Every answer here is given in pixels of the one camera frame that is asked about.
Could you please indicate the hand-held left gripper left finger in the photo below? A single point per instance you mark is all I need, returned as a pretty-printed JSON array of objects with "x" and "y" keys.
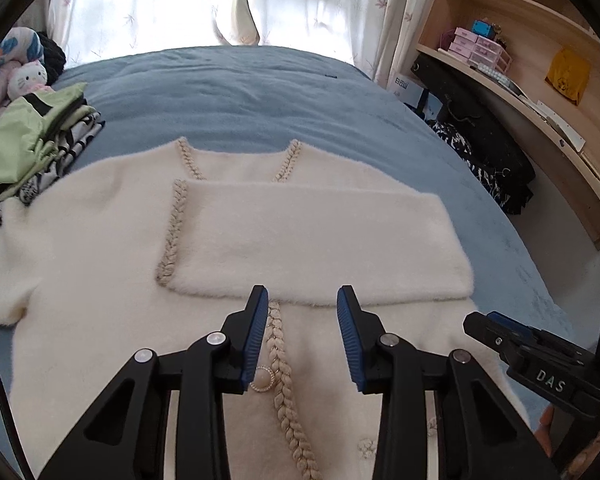
[{"x": 254, "y": 340}]

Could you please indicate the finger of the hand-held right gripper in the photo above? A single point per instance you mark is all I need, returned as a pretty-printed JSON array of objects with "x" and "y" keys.
[
  {"x": 507, "y": 321},
  {"x": 485, "y": 335}
]

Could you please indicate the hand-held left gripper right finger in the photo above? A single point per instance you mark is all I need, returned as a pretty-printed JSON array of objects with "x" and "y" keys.
[{"x": 349, "y": 340}]

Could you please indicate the white fluffy cardigan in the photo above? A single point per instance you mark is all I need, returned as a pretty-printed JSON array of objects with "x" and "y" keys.
[{"x": 130, "y": 260}]

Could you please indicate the person's right hand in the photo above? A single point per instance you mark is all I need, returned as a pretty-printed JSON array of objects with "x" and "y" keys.
[{"x": 546, "y": 430}]

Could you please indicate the black white speckled cloth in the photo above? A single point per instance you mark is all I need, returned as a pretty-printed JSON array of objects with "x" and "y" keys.
[{"x": 460, "y": 147}]

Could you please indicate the black bag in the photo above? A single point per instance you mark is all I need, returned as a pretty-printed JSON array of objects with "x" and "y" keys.
[{"x": 480, "y": 110}]

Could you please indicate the pale blue box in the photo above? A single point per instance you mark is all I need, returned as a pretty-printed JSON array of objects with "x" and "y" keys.
[{"x": 435, "y": 105}]

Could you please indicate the blue bed blanket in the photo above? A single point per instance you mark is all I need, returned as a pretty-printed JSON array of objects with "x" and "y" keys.
[{"x": 230, "y": 95}]

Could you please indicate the yellow cloth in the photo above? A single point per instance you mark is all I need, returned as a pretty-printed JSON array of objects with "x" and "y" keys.
[{"x": 569, "y": 76}]

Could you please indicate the white cardboard box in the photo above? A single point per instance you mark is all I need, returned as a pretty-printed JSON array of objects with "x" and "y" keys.
[{"x": 405, "y": 89}]

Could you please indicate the black white patterned garment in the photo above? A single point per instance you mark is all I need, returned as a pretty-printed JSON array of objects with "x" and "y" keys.
[{"x": 75, "y": 145}]

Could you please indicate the pink drawer organizer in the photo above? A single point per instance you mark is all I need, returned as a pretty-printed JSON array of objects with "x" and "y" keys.
[{"x": 480, "y": 52}]

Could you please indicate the small blue box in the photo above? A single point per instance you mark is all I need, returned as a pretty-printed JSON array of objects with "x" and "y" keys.
[{"x": 484, "y": 30}]

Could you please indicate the wooden shelf unit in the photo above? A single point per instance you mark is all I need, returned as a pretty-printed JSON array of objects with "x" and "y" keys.
[{"x": 545, "y": 25}]

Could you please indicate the light green garment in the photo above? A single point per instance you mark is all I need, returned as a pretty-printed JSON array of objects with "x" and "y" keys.
[{"x": 20, "y": 140}]

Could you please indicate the sheer floral curtain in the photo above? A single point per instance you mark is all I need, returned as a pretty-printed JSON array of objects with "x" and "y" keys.
[
  {"x": 350, "y": 5},
  {"x": 145, "y": 5}
]

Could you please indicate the white cat plush toy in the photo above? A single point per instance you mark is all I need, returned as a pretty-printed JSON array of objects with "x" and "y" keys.
[{"x": 27, "y": 80}]

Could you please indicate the black knitted cloth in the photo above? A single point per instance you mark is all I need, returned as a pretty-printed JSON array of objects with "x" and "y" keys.
[{"x": 54, "y": 57}]

